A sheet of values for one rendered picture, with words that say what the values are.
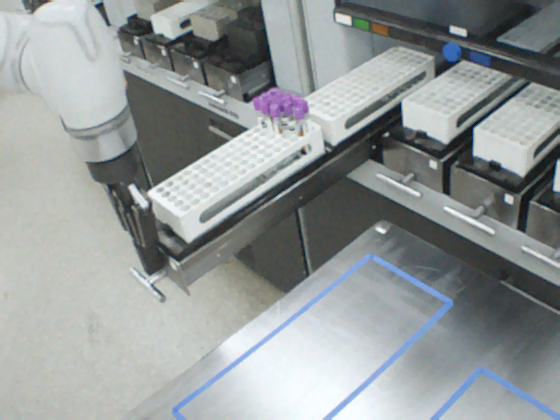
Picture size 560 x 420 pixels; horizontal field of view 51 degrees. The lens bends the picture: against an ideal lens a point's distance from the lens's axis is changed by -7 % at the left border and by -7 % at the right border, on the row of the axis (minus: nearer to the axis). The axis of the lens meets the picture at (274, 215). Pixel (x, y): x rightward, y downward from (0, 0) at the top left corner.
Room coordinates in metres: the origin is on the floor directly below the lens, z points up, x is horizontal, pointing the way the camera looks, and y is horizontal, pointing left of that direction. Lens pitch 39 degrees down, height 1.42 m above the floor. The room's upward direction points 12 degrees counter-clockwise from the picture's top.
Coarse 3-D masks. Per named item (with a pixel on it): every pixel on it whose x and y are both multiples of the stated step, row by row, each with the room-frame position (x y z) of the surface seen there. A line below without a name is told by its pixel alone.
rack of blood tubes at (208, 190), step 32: (256, 128) 0.93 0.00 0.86; (320, 128) 0.89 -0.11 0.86; (224, 160) 0.87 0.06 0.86; (256, 160) 0.84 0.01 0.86; (288, 160) 0.87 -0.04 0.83; (160, 192) 0.82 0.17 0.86; (192, 192) 0.79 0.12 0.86; (224, 192) 0.78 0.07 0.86; (256, 192) 0.81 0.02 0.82; (192, 224) 0.74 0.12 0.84
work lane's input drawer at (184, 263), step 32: (384, 128) 0.95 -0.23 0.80; (320, 160) 0.88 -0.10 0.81; (352, 160) 0.90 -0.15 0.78; (288, 192) 0.82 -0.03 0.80; (320, 192) 0.86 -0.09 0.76; (160, 224) 0.79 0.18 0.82; (224, 224) 0.76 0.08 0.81; (256, 224) 0.78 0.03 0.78; (160, 256) 0.75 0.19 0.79; (192, 256) 0.71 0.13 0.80; (224, 256) 0.74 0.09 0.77
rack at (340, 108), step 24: (360, 72) 1.07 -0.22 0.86; (384, 72) 1.05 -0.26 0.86; (408, 72) 1.03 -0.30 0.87; (432, 72) 1.06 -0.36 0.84; (312, 96) 1.01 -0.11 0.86; (336, 96) 0.99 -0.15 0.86; (360, 96) 0.98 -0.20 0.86; (384, 96) 1.05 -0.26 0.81; (312, 120) 0.95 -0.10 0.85; (336, 120) 0.91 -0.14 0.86; (360, 120) 0.98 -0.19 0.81
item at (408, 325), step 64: (384, 256) 0.61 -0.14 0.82; (448, 256) 0.58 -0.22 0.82; (256, 320) 0.54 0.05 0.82; (320, 320) 0.52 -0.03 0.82; (384, 320) 0.50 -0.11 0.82; (448, 320) 0.47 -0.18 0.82; (512, 320) 0.45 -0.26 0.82; (192, 384) 0.46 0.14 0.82; (256, 384) 0.44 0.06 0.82; (320, 384) 0.42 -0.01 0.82; (384, 384) 0.40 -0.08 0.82; (448, 384) 0.38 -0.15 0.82; (512, 384) 0.36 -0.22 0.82
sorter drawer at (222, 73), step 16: (208, 64) 1.38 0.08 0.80; (224, 64) 1.33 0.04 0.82; (240, 64) 1.31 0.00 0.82; (256, 64) 1.32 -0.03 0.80; (272, 64) 1.33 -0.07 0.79; (208, 80) 1.38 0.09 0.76; (224, 80) 1.32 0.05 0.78; (240, 80) 1.27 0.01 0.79; (256, 80) 1.30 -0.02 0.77; (208, 96) 1.31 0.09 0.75; (240, 96) 1.28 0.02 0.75
